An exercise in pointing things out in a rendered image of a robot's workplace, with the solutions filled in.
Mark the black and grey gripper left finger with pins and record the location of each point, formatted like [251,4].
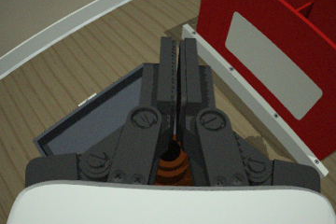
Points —
[127,155]

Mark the red plastic crate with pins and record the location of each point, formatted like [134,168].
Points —
[288,59]

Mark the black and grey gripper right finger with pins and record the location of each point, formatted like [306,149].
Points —
[225,159]

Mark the grey flat tray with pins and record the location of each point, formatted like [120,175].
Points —
[94,120]

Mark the brown glass bottle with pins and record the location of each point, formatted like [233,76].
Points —
[174,167]

